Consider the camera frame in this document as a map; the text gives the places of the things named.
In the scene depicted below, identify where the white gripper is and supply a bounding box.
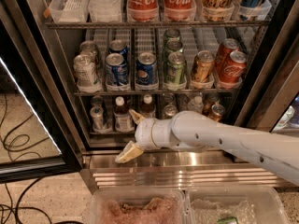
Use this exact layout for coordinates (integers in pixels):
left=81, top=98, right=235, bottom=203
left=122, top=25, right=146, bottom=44
left=115, top=109, right=154, bottom=163

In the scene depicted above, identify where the brown tea bottle white cap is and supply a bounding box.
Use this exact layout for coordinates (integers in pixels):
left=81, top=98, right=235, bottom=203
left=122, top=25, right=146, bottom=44
left=114, top=96, right=135, bottom=133

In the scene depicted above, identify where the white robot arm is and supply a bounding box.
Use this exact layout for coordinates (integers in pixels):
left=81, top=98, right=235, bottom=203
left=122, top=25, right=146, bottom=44
left=115, top=109, right=299, bottom=185

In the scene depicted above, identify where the clear water bottle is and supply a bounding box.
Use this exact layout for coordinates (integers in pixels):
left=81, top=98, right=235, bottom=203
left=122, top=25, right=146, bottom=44
left=187, top=96, right=204, bottom=113

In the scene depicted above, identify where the open glass fridge door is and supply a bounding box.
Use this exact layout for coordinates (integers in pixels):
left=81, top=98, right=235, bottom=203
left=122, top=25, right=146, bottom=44
left=0, top=0, right=82, bottom=183

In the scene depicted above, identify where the gold can middle shelf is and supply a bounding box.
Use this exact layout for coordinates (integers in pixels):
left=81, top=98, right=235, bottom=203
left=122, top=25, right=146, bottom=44
left=190, top=50, right=215, bottom=90

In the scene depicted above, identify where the gold can shelf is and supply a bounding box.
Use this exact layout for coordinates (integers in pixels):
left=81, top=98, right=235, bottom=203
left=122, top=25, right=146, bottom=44
left=190, top=50, right=215, bottom=90
left=201, top=0, right=232, bottom=21

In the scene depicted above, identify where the stainless steel fridge cabinet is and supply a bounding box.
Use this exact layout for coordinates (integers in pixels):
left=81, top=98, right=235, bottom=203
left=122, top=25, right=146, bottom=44
left=28, top=0, right=295, bottom=189

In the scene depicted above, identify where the Coca-Cola bottle left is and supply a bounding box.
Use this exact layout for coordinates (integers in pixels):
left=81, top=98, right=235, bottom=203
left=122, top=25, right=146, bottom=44
left=127, top=0, right=158, bottom=22

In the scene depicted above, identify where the coca-cola bottle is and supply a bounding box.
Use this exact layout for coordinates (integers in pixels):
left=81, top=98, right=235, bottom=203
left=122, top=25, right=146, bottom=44
left=164, top=0, right=192, bottom=21
left=127, top=0, right=158, bottom=22

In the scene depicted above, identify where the Coca-Cola bottle right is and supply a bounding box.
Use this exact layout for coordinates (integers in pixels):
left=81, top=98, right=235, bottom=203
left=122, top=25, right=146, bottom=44
left=164, top=0, right=192, bottom=21

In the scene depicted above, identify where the gold can top shelf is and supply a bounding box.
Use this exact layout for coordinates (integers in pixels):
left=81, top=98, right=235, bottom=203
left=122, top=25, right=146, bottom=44
left=201, top=0, right=232, bottom=21

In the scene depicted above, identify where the green white can bottom front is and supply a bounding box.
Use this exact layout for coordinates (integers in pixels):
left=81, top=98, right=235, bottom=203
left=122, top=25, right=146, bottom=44
left=163, top=105, right=178, bottom=119

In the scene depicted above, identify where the silver can bottom front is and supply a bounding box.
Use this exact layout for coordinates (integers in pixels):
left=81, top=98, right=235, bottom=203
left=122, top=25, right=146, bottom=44
left=90, top=105, right=110, bottom=133

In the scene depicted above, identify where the silver can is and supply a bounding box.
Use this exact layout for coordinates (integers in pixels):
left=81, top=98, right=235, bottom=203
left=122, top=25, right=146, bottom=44
left=91, top=95, right=104, bottom=106
left=90, top=105, right=110, bottom=133

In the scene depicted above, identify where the silver can bottom rear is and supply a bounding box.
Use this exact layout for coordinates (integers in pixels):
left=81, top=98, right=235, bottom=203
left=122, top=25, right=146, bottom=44
left=91, top=95, right=104, bottom=106

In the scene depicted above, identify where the blue Pepsi can front left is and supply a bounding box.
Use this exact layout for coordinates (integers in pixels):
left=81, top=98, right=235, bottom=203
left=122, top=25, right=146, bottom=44
left=106, top=53, right=130, bottom=91

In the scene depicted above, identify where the blue pepsi can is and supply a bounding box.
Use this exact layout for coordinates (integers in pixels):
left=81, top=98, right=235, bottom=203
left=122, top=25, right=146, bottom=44
left=106, top=53, right=130, bottom=91
left=109, top=39, right=128, bottom=59
left=136, top=52, right=158, bottom=86

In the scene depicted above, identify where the blue Pepsi can centre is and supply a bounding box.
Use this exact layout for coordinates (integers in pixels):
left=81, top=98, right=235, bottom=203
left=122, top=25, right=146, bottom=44
left=136, top=52, right=158, bottom=86

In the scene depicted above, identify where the clear bin left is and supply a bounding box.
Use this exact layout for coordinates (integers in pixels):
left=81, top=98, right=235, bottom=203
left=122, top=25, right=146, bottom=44
left=89, top=186, right=187, bottom=224

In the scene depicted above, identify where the clear bin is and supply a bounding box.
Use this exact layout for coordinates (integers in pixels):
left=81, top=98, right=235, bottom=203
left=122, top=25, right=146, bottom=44
left=89, top=186, right=187, bottom=224
left=186, top=185, right=291, bottom=224

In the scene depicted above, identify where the white can middle front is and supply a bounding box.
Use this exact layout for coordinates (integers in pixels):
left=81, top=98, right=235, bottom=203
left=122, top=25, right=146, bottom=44
left=74, top=54, right=101, bottom=93

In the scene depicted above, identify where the gold can bottom rear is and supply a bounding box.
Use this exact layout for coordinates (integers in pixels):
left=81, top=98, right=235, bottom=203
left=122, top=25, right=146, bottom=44
left=202, top=92, right=221, bottom=115

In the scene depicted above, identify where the gold can bottom front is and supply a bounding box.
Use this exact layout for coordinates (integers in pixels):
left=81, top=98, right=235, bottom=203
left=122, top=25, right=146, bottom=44
left=207, top=104, right=225, bottom=121

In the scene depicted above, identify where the blue Pepsi can rear left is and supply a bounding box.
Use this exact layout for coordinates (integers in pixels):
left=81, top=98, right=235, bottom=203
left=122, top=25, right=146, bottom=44
left=109, top=39, right=128, bottom=59

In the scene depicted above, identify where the white can middle rear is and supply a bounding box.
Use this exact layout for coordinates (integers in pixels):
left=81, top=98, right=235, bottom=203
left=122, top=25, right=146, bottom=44
left=79, top=40, right=101, bottom=65

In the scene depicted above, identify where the green can middle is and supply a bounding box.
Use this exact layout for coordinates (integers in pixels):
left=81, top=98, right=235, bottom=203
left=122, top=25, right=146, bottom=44
left=164, top=40, right=184, bottom=58

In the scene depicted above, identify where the green can rear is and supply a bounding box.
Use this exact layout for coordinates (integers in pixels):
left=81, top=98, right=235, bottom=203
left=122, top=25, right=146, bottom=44
left=164, top=28, right=181, bottom=44

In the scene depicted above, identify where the clear bin right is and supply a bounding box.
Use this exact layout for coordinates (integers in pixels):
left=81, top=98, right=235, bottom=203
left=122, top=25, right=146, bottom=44
left=186, top=185, right=291, bottom=224

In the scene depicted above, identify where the red Coca-Cola can front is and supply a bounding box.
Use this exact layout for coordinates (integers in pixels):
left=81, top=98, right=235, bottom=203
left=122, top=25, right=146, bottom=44
left=219, top=50, right=247, bottom=84

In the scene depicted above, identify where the red coca-cola can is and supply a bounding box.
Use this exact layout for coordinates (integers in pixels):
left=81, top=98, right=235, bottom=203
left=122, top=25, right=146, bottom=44
left=215, top=38, right=239, bottom=73
left=219, top=50, right=247, bottom=84

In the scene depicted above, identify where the green can in bin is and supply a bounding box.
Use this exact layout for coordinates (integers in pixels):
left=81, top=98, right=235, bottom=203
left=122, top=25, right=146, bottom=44
left=217, top=217, right=239, bottom=224

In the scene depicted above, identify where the red Coca-Cola can rear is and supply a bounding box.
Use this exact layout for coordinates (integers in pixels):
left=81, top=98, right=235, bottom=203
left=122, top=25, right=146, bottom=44
left=215, top=38, right=239, bottom=73

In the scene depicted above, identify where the empty clear plastic tray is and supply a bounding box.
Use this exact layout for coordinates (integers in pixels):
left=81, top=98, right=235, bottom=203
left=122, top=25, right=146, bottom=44
left=49, top=0, right=89, bottom=23

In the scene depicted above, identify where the black floor cable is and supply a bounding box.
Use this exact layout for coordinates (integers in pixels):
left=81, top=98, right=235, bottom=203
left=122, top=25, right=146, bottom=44
left=0, top=93, right=84, bottom=224

